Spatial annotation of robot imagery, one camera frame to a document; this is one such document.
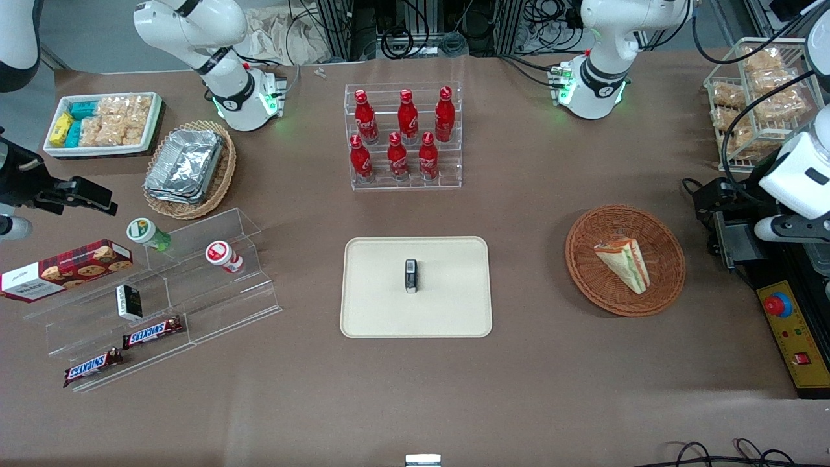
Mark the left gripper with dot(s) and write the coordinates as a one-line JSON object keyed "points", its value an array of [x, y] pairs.
{"points": [[738, 202]]}

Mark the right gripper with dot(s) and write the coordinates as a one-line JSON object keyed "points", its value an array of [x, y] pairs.
{"points": [[23, 183]]}

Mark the triangle sandwich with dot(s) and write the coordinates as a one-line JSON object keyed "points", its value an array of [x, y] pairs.
{"points": [[626, 263]]}

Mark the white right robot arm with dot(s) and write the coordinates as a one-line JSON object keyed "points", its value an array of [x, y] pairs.
{"points": [[194, 26]]}

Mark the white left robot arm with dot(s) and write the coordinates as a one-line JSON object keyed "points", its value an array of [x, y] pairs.
{"points": [[603, 39]]}

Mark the white rectangular snack tray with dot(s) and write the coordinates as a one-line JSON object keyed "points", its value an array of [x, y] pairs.
{"points": [[97, 151]]}

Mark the silver foil tray stack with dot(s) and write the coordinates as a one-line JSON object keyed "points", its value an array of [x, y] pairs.
{"points": [[185, 165]]}

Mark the oval tan wicker basket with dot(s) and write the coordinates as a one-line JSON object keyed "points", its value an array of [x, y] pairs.
{"points": [[224, 175]]}

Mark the round brown wicker basket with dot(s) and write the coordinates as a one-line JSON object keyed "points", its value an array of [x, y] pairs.
{"points": [[587, 272]]}

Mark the cream plastic tray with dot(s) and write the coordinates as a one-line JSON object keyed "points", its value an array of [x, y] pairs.
{"points": [[376, 292]]}

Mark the clear bag of fried snacks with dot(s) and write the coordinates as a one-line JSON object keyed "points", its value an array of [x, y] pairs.
{"points": [[746, 144], [764, 59], [724, 118], [778, 97], [728, 95]]}

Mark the teal snack box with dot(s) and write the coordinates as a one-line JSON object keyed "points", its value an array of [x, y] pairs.
{"points": [[83, 109], [74, 134]]}

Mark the clear bag of crackers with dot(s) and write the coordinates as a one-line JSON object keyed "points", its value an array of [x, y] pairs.
{"points": [[136, 132], [139, 107], [100, 132], [111, 107]]}

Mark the yellow snack box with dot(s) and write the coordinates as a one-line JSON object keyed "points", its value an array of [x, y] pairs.
{"points": [[60, 128]]}

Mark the red tartan cookie box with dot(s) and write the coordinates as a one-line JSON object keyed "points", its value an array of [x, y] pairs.
{"points": [[65, 269]]}

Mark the green drink bottle white cap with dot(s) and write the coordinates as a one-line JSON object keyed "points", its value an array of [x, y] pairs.
{"points": [[146, 232]]}

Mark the black table appliance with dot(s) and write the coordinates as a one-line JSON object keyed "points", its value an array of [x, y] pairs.
{"points": [[778, 263]]}

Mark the red emergency stop button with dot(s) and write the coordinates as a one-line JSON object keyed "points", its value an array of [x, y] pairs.
{"points": [[777, 305]]}

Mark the small black white box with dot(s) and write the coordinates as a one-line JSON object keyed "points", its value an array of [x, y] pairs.
{"points": [[130, 302]]}

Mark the red white drink bottle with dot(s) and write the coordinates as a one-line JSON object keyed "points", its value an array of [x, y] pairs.
{"points": [[222, 255]]}

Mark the brown Snickers bar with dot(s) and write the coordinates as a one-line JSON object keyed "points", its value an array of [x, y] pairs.
{"points": [[152, 333], [93, 368]]}

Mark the yellow control panel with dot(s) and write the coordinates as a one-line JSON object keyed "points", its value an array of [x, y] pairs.
{"points": [[794, 344]]}

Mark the clear acrylic step shelf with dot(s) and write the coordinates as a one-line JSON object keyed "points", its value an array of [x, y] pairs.
{"points": [[220, 305]]}

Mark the crumpled beige cloth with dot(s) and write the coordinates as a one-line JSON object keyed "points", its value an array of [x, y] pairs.
{"points": [[285, 35]]}

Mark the red cola bottle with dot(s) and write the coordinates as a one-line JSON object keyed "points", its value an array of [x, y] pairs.
{"points": [[445, 117], [428, 159], [360, 161], [397, 159], [407, 118], [366, 120]]}

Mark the clear acrylic bottle rack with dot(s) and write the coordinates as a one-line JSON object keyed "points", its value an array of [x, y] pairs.
{"points": [[447, 165]]}

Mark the small black barcode packet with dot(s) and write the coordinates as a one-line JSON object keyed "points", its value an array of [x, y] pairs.
{"points": [[412, 277]]}

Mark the small white edge object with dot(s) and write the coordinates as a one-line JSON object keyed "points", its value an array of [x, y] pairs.
{"points": [[423, 461]]}

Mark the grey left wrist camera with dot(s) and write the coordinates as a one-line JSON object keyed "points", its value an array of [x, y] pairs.
{"points": [[770, 229]]}

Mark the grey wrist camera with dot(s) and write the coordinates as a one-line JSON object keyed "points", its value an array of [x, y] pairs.
{"points": [[770, 229], [13, 228]]}

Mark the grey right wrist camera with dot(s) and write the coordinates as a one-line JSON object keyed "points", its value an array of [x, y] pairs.
{"points": [[13, 228]]}

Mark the aluminium frame rack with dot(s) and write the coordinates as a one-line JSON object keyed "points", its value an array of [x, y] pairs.
{"points": [[337, 29]]}

